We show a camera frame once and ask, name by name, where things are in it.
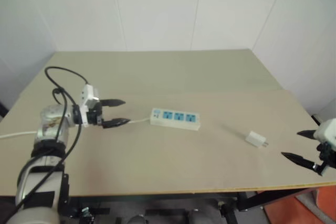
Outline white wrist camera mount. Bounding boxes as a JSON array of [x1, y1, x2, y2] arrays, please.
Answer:
[[78, 83, 101, 126], [313, 118, 336, 153]]

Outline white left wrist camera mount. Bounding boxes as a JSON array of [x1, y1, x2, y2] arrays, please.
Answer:
[[78, 83, 101, 126]]

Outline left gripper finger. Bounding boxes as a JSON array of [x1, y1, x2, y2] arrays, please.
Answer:
[[100, 98, 127, 108], [101, 118, 131, 130]]

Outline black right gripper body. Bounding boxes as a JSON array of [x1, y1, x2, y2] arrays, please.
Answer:
[[311, 141, 336, 176]]

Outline orange box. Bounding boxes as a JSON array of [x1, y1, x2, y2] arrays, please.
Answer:
[[263, 187, 336, 224]]

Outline black metal table frame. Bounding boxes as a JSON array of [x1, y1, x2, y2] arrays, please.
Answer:
[[236, 186, 320, 212]]

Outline dark rounded shape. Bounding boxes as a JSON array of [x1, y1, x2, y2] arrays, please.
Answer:
[[128, 214, 148, 224]]

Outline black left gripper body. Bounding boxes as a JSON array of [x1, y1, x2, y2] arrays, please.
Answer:
[[87, 100, 104, 127]]

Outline white power strip cord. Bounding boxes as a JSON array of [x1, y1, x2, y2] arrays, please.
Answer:
[[0, 118, 152, 140]]

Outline white blue power strip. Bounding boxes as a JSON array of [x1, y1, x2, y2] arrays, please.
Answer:
[[149, 107, 202, 132]]

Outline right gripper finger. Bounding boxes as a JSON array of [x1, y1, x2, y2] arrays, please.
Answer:
[[297, 129, 320, 141], [281, 151, 316, 173]]

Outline beige plywood board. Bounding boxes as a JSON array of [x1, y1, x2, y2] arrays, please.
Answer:
[[0, 89, 336, 197]]

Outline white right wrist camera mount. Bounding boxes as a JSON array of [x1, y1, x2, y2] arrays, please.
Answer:
[[313, 118, 336, 153]]

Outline white charger plug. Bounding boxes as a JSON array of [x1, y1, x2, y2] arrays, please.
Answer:
[[246, 130, 270, 150]]

